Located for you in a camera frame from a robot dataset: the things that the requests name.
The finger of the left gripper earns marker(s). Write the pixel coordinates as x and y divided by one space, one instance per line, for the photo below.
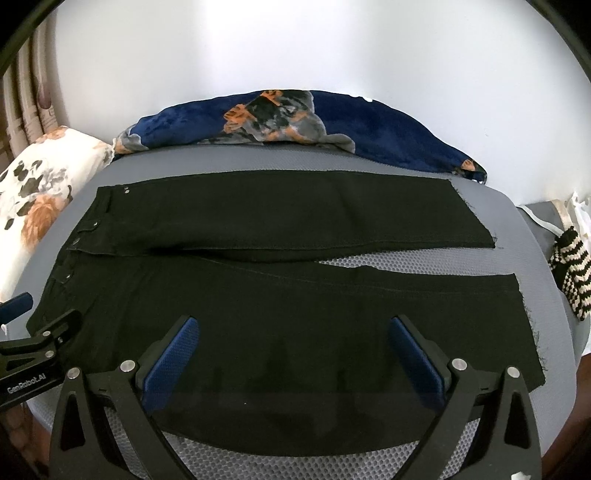
15 307
55 335

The grey white fabric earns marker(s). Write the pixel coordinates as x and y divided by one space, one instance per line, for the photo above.
549 219

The black white striped cloth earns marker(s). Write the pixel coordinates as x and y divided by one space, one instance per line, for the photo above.
570 266

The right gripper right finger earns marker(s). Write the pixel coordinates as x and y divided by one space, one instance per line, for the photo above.
506 443

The navy floral blanket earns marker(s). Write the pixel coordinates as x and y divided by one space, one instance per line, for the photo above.
369 129

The black denim pants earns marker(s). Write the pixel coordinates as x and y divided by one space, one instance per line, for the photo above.
296 354

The beige curtain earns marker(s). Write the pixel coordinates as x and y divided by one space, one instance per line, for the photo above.
27 111

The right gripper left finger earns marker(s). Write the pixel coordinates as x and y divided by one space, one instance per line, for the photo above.
83 445

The white floral pillow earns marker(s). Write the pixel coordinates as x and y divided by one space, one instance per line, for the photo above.
36 187

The person left hand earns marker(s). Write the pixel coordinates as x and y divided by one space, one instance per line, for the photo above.
25 433

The grey mesh mattress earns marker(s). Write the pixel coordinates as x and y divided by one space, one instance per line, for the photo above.
558 337

